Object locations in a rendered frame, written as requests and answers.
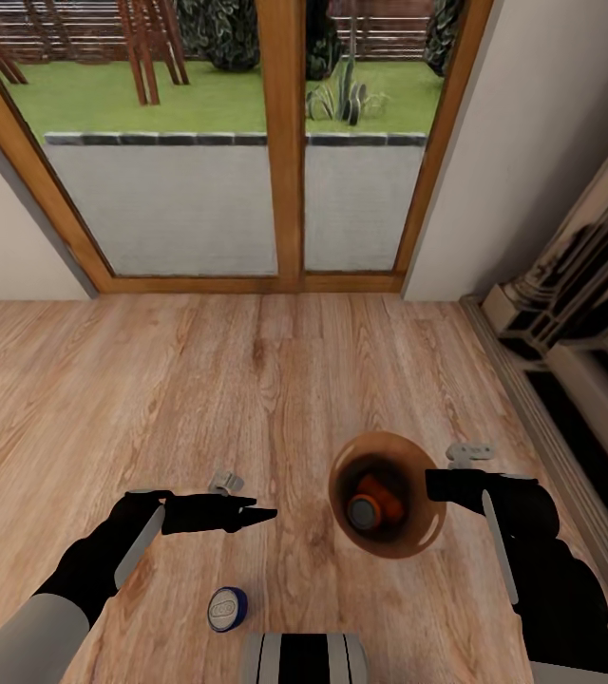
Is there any can of soda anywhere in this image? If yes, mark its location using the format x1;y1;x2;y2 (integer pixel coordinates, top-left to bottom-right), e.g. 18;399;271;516
207;587;248;633
353;471;406;527
346;492;386;532

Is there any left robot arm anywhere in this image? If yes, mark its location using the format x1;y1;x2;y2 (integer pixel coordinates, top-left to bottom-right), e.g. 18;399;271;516
0;468;278;684

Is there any trash can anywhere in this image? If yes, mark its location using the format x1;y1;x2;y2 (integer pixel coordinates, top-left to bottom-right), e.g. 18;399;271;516
328;431;447;561

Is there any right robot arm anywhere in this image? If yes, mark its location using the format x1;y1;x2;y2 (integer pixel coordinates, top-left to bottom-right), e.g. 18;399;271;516
425;443;608;684

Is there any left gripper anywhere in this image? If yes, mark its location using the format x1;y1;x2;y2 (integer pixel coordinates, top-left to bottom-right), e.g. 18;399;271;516
190;493;278;533

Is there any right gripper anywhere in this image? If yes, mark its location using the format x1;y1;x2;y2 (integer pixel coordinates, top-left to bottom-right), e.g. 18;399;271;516
425;468;483;510

